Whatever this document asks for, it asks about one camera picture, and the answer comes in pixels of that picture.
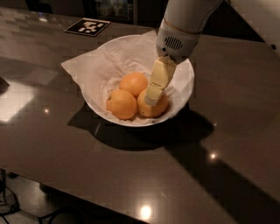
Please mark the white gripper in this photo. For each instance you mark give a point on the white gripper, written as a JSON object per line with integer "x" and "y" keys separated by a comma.
{"x": 176, "y": 43}

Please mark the orange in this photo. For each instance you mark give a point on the orange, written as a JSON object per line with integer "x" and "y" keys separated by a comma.
{"x": 149, "y": 111}
{"x": 134, "y": 83}
{"x": 121, "y": 104}

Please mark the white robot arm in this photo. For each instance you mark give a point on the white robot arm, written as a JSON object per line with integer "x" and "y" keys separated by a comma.
{"x": 183, "y": 23}

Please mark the white bowl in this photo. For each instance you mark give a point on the white bowl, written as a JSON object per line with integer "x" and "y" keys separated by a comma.
{"x": 182, "y": 78}

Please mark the white paper napkin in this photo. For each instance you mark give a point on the white paper napkin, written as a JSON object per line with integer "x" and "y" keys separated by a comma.
{"x": 116, "y": 62}

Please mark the black white marker tag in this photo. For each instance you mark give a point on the black white marker tag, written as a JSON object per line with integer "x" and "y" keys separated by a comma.
{"x": 88, "y": 27}

